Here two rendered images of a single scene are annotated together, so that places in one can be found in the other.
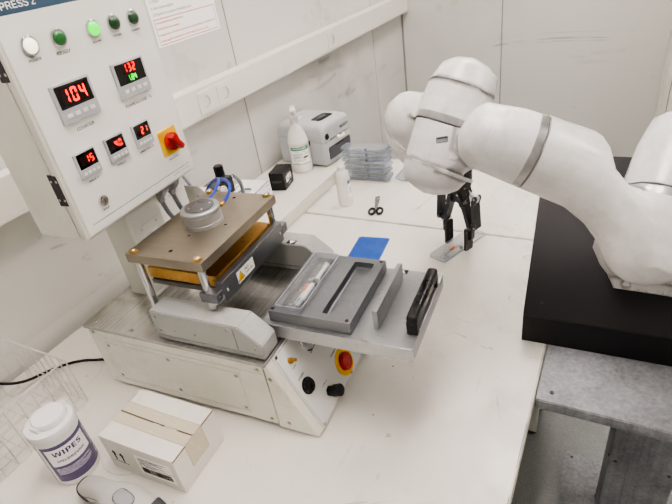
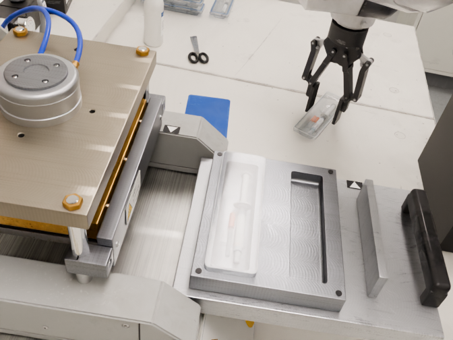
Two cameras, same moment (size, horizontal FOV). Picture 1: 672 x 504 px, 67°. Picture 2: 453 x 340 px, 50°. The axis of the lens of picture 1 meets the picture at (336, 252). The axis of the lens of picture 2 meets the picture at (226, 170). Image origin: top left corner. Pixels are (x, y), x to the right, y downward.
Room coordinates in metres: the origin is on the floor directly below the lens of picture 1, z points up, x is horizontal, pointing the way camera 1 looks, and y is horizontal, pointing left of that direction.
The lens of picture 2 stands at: (0.49, 0.26, 1.43)
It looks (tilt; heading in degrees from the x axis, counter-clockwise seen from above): 44 degrees down; 332
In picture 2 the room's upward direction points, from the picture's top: 9 degrees clockwise
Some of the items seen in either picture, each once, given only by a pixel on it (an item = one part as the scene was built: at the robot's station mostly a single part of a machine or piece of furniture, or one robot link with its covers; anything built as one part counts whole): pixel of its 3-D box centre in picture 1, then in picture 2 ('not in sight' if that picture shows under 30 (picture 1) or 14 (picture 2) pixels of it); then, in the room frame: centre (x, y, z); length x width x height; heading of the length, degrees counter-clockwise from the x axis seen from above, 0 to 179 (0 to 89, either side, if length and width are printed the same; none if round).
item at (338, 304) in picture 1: (330, 289); (270, 222); (0.80, 0.02, 0.98); 0.20 x 0.17 x 0.03; 152
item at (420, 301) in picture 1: (423, 299); (424, 243); (0.71, -0.14, 0.99); 0.15 x 0.02 x 0.04; 152
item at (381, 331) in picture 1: (353, 297); (307, 234); (0.78, -0.02, 0.97); 0.30 x 0.22 x 0.08; 62
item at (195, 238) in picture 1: (201, 227); (24, 106); (0.95, 0.27, 1.08); 0.31 x 0.24 x 0.13; 152
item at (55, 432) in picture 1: (62, 442); not in sight; (0.67, 0.57, 0.83); 0.09 x 0.09 x 0.15
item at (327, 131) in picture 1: (315, 136); not in sight; (2.01, 0.00, 0.88); 0.25 x 0.20 x 0.17; 52
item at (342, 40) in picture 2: (457, 185); (344, 42); (1.21, -0.35, 0.95); 0.08 x 0.08 x 0.09
